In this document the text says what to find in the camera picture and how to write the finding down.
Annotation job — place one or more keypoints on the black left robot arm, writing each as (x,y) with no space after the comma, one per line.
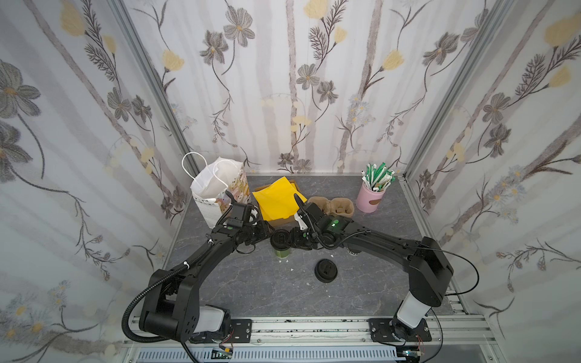
(169,308)

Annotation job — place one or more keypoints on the black cup lid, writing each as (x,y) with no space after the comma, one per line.
(281,240)

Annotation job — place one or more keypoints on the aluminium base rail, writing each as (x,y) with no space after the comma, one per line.
(443,338)

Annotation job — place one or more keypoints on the green paper cup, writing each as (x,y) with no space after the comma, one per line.
(282,254)

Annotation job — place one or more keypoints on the cartoon print paper bag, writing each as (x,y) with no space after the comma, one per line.
(217,186)

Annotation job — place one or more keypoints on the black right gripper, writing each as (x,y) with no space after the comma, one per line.
(309,218)

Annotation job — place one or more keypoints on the brown cardboard tray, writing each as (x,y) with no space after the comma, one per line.
(279,220)

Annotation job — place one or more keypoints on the black plastic cup lids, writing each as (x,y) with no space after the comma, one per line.
(326,271)

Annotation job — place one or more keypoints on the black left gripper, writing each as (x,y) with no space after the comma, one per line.
(240,211)

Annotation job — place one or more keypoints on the black paper cup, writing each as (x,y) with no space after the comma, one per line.
(353,252)

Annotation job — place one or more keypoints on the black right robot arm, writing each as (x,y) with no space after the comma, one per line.
(429,271)

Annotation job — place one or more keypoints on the yellow paper napkins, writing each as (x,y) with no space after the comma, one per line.
(279,198)

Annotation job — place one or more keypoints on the brown pulp cup carrier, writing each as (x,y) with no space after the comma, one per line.
(335,207)

